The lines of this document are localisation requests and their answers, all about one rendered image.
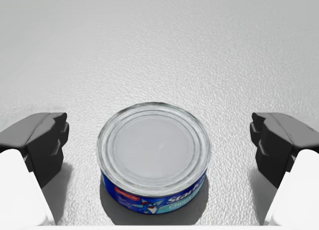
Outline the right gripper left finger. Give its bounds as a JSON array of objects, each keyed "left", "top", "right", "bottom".
[{"left": 0, "top": 112, "right": 70, "bottom": 227}]

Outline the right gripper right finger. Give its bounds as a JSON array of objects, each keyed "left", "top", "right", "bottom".
[{"left": 249, "top": 112, "right": 319, "bottom": 227}]

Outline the blue flat can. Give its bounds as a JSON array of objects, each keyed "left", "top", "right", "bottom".
[{"left": 96, "top": 102, "right": 212, "bottom": 215}]

